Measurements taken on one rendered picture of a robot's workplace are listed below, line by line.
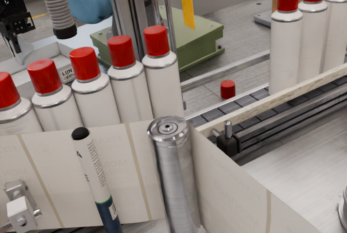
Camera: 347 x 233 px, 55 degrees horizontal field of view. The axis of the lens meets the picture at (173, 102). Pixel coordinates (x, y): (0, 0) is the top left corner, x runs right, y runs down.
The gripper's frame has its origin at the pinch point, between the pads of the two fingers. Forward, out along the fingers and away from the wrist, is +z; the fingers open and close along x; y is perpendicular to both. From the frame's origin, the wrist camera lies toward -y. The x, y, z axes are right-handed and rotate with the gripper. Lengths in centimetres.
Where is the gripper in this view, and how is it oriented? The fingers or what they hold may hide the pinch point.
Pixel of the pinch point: (18, 61)
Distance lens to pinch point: 111.6
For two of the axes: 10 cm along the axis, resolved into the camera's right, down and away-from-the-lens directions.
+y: 7.2, -4.5, 5.3
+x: -6.8, -3.3, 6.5
